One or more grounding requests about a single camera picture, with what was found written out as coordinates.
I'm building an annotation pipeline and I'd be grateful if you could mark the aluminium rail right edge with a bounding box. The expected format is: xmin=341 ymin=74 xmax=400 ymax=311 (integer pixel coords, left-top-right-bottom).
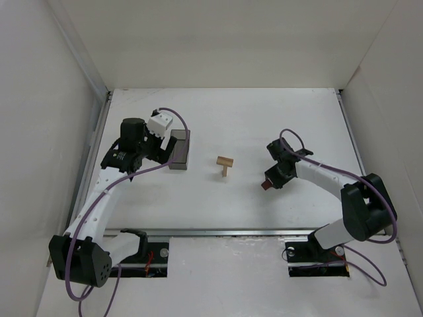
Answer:
xmin=335 ymin=89 xmax=366 ymax=175

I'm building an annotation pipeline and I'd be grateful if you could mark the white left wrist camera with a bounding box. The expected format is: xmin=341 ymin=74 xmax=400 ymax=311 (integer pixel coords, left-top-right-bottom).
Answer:
xmin=147 ymin=110 xmax=173 ymax=139

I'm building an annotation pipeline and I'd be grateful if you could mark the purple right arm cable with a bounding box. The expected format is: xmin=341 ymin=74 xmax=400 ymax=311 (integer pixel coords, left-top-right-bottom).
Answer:
xmin=279 ymin=128 xmax=398 ymax=287

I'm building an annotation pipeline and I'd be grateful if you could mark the aluminium rail front edge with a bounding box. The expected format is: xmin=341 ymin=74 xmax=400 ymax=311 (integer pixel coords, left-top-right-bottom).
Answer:
xmin=65 ymin=227 xmax=386 ymax=238

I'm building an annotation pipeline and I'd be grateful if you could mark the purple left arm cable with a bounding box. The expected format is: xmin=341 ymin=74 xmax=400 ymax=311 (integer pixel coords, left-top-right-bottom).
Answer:
xmin=65 ymin=107 xmax=191 ymax=317

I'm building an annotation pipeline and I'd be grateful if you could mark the smoky transparent plastic bin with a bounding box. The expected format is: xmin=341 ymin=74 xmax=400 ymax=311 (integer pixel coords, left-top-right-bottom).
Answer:
xmin=169 ymin=129 xmax=190 ymax=170

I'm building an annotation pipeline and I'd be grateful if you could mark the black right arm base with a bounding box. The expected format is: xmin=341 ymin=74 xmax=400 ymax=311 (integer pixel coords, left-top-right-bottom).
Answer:
xmin=284 ymin=241 xmax=350 ymax=277

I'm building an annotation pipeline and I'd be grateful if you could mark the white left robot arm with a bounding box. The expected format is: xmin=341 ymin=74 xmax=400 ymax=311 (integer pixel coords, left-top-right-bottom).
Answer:
xmin=49 ymin=112 xmax=176 ymax=287

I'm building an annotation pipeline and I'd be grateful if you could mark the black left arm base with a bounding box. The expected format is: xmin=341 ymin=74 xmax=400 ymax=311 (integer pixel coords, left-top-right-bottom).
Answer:
xmin=120 ymin=242 xmax=169 ymax=278

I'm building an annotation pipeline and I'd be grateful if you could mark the dark red wood block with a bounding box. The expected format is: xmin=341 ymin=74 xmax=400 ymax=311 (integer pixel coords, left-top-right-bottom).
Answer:
xmin=261 ymin=180 xmax=272 ymax=190

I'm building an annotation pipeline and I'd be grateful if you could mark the aluminium rail left edge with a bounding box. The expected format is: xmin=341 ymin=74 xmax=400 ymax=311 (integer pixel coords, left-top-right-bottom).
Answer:
xmin=64 ymin=91 xmax=113 ymax=230

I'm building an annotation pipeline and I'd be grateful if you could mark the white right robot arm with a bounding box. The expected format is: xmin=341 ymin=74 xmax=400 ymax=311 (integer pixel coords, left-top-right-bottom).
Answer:
xmin=262 ymin=138 xmax=397 ymax=250

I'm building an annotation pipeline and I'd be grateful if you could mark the striped light wood block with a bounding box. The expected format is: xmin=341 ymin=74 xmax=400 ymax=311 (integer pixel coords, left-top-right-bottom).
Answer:
xmin=216 ymin=156 xmax=234 ymax=168

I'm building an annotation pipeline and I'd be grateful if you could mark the aluminium rail edge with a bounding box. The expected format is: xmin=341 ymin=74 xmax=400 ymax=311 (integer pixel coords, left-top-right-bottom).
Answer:
xmin=335 ymin=89 xmax=366 ymax=175
xmin=64 ymin=91 xmax=113 ymax=230
xmin=65 ymin=227 xmax=386 ymax=238

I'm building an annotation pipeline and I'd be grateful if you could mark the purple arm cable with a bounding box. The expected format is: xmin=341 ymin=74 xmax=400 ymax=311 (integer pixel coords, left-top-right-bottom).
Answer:
xmin=65 ymin=107 xmax=191 ymax=317
xmin=279 ymin=128 xmax=398 ymax=287

